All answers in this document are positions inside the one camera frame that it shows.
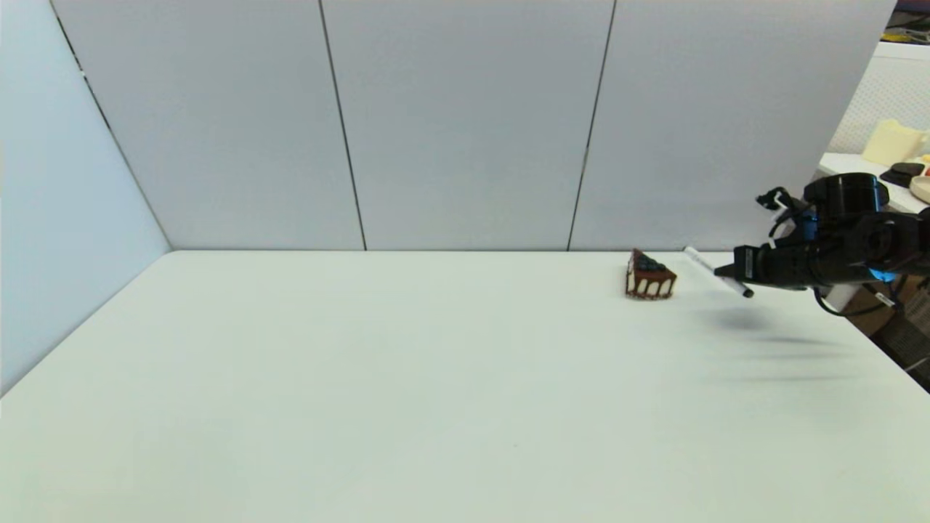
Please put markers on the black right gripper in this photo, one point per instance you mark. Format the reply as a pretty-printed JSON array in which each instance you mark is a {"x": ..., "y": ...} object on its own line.
[{"x": 770, "y": 266}]

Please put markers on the white marker with black ends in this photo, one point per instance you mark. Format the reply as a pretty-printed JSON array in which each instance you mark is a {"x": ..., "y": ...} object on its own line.
[{"x": 699, "y": 259}]

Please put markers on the chocolate cake slice toy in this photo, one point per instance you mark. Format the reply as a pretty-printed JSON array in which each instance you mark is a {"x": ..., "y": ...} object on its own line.
[{"x": 649, "y": 280}]

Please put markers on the brown cardboard box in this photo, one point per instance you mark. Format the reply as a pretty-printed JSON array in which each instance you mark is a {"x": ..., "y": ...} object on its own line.
[{"x": 872, "y": 312}]

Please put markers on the white side table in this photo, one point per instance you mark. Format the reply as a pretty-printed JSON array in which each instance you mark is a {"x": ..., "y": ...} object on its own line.
[{"x": 843, "y": 165}]

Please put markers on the flat black object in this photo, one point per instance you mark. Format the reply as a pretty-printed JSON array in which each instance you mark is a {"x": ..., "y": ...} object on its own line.
[{"x": 902, "y": 174}]

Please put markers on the cream plastic jug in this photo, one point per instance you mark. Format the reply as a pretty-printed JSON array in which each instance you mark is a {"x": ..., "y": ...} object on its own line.
[{"x": 892, "y": 142}]

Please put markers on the beige bowl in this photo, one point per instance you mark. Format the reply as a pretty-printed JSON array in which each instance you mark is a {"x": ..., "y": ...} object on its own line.
[{"x": 923, "y": 189}]

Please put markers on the colourful clutter pile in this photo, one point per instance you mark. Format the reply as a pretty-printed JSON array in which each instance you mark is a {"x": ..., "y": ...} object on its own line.
[{"x": 908, "y": 25}]

